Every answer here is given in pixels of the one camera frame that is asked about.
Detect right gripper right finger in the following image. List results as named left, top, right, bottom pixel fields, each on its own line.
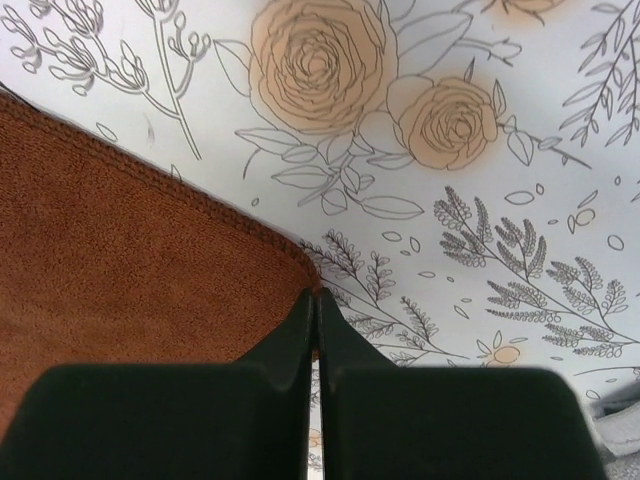
left=316, top=290, right=605, bottom=480

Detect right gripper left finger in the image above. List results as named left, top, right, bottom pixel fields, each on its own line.
left=1, top=291, right=315, bottom=479

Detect brown towel pile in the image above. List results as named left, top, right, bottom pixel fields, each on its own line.
left=1, top=96, right=321, bottom=425

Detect grey cloth in corner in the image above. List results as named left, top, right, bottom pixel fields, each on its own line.
left=584, top=367, right=640, bottom=459

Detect floral patterned table mat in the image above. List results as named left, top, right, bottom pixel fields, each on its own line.
left=0, top=0, right=640, bottom=480

